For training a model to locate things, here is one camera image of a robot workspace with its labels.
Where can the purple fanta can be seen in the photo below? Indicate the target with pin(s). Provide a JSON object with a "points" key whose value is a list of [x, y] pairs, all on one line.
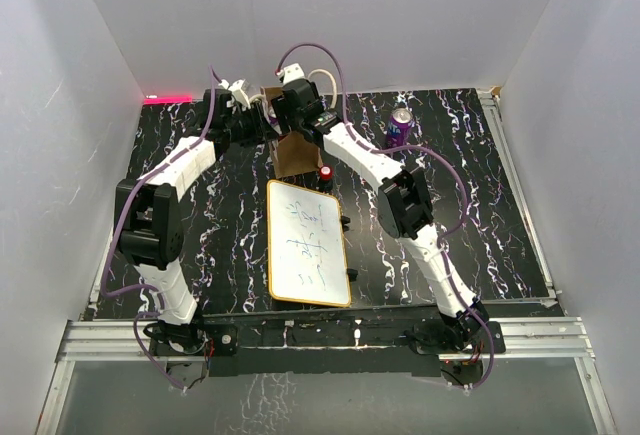
{"points": [[399, 127]]}

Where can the brown canvas bag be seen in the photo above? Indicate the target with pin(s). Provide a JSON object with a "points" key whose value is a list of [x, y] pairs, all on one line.
{"points": [[291, 154]]}

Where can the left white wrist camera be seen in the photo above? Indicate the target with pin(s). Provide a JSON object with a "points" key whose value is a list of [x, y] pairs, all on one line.
{"points": [[242, 91]]}

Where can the pink tape strip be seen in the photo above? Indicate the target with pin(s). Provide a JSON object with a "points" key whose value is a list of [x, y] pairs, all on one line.
{"points": [[171, 99]]}

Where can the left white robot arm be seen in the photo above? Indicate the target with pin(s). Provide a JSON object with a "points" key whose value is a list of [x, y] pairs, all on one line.
{"points": [[148, 229]]}

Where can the black board clip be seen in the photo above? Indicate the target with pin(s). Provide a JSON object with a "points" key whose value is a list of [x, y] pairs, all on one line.
{"points": [[352, 274], [345, 221]]}

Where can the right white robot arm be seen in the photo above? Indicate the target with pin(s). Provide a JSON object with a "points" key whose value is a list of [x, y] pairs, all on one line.
{"points": [[404, 205]]}

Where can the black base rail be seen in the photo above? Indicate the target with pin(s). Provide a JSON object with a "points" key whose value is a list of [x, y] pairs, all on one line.
{"points": [[385, 339]]}

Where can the black board clip upper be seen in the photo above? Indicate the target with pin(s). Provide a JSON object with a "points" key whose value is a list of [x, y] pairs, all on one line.
{"points": [[345, 221]]}

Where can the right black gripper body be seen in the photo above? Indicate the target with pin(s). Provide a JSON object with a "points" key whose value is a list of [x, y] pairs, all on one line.
{"points": [[295, 121]]}

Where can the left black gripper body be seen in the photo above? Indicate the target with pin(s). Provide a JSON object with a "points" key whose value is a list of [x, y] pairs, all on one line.
{"points": [[242, 128]]}

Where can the black board clip lower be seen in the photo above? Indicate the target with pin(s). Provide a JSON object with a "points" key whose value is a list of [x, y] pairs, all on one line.
{"points": [[352, 274]]}

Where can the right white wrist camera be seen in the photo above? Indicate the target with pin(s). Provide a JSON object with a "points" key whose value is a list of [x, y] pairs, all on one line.
{"points": [[290, 73]]}

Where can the white dry-erase board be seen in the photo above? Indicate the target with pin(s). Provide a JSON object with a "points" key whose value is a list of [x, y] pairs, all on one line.
{"points": [[306, 250]]}

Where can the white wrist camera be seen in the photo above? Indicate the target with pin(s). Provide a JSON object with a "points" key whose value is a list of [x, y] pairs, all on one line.
{"points": [[290, 73], [242, 91]]}

